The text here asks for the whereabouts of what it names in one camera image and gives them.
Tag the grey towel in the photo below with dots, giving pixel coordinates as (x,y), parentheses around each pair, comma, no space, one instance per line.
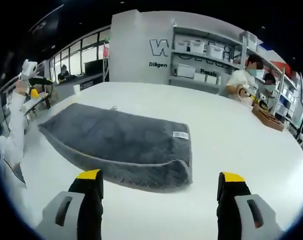
(116,142)

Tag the person's left hand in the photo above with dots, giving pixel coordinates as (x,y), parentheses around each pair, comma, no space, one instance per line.
(22,87)

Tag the grey counter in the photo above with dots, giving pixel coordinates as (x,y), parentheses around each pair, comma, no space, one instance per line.
(76,80)

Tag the brown wooden tray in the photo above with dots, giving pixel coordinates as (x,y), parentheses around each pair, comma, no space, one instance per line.
(269,119)

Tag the small white box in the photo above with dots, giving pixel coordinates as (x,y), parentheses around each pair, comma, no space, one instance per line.
(211,79)
(200,77)

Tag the large white storage box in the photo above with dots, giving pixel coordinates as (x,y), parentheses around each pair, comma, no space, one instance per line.
(186,70)

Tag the white lidded storage bin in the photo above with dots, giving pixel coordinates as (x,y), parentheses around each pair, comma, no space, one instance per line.
(197,46)
(182,45)
(216,52)

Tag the grey shelf unit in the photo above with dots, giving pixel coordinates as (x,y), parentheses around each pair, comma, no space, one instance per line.
(201,62)

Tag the dark wall screen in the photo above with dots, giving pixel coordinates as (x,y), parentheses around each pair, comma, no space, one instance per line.
(93,67)

